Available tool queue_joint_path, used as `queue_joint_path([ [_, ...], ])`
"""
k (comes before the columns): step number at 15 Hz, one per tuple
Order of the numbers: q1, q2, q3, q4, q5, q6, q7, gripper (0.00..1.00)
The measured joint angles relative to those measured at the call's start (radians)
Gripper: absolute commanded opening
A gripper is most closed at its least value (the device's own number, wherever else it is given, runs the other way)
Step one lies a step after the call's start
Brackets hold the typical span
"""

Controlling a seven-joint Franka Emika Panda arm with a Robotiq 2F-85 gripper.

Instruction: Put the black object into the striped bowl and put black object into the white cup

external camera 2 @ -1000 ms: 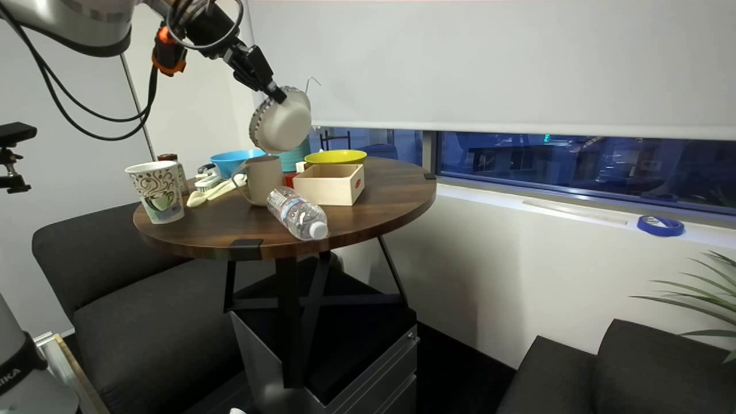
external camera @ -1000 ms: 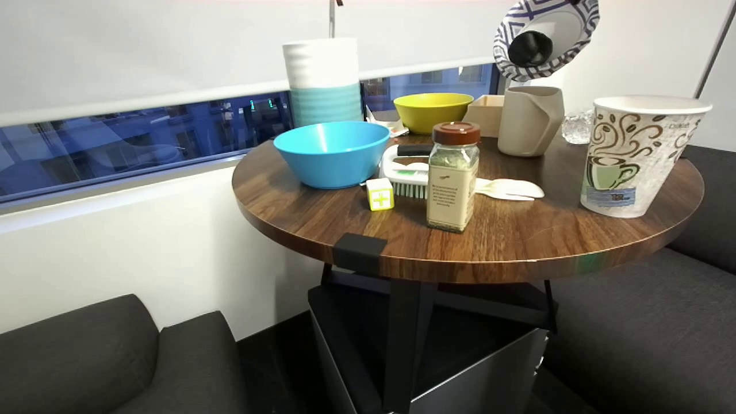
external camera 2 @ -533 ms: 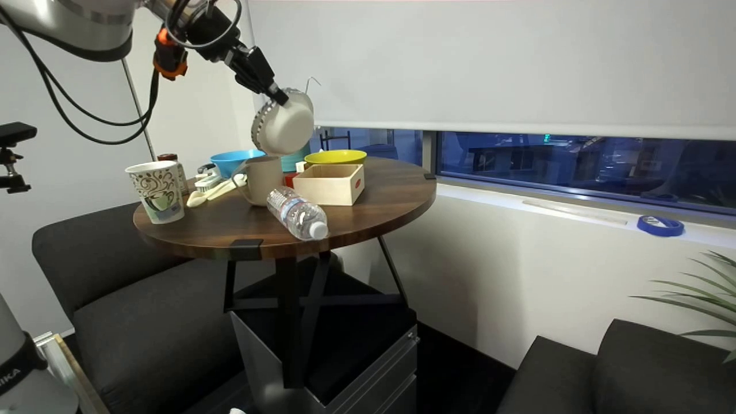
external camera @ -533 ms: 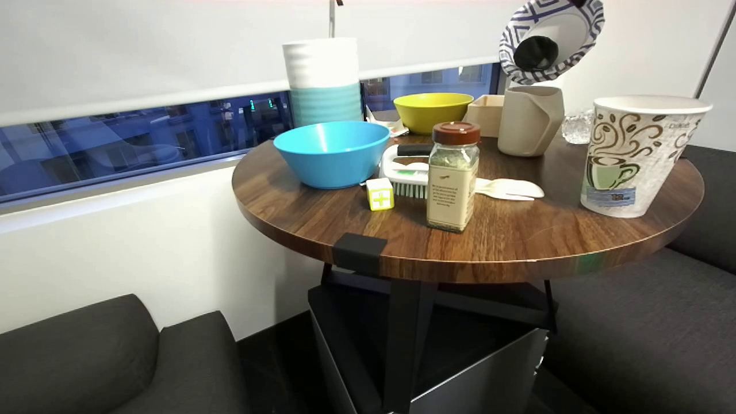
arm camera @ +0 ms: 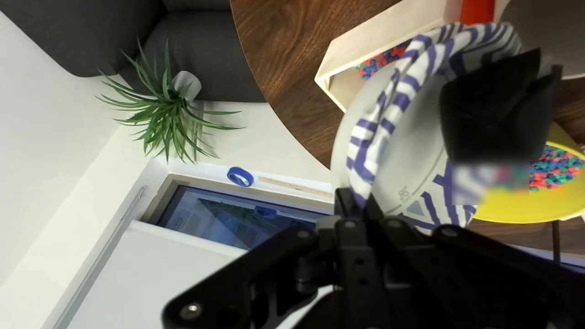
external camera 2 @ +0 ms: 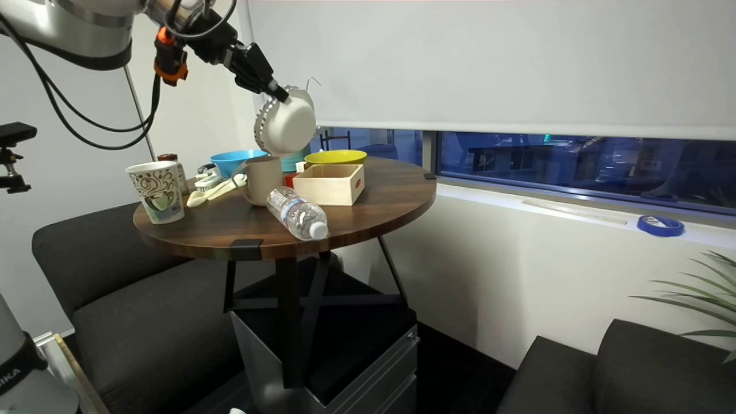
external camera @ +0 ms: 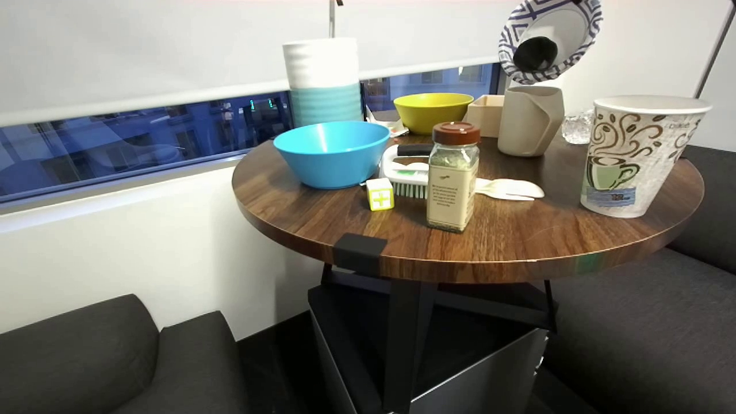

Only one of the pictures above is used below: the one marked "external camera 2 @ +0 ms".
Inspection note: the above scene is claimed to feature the black table base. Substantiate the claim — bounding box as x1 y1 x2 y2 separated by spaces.
220 232 410 389

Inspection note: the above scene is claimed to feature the light wooden box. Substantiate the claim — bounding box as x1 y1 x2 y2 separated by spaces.
291 161 368 210

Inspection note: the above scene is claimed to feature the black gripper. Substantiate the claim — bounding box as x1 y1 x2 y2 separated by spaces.
217 39 295 105

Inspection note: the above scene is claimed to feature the white and teal ribbed vase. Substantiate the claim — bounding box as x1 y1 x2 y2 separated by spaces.
275 146 311 175

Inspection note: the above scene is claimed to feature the white roller blind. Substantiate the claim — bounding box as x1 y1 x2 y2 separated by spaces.
241 0 736 142

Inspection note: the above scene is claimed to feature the dark window pane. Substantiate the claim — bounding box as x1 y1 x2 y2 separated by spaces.
311 125 736 226

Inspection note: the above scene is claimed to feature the dark grey sofa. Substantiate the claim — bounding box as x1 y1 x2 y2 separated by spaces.
494 317 736 414
29 201 257 414

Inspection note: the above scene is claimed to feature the blue tape roll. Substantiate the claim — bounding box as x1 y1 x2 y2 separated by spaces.
634 211 688 240

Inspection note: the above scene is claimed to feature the printed paper coffee cup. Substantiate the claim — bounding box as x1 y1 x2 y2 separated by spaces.
125 159 191 227

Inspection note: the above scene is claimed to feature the yellow green bowl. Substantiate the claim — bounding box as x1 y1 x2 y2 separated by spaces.
300 148 369 173

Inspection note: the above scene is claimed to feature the blue plastic bowl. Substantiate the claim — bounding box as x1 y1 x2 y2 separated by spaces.
210 148 271 181

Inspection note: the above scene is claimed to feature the beige angular cup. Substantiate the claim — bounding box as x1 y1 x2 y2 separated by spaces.
243 154 284 210

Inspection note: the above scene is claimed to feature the green potted plant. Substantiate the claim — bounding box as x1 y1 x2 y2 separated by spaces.
629 248 736 363

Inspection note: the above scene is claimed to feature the clear plastic water bottle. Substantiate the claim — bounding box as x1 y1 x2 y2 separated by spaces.
264 184 333 244

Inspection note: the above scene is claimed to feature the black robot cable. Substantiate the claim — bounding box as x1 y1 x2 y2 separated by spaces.
162 0 241 42
0 11 168 154

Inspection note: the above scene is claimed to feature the light wooden frame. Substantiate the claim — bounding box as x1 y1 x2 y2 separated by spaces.
31 328 111 414

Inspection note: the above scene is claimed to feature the orange cable connector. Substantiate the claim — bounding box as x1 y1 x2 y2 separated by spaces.
151 26 191 88

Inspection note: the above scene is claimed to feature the thin metal stand pole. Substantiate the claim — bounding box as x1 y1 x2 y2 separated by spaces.
120 65 161 161

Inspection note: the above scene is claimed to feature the black camera on tripod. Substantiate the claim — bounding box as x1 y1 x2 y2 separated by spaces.
0 120 39 195

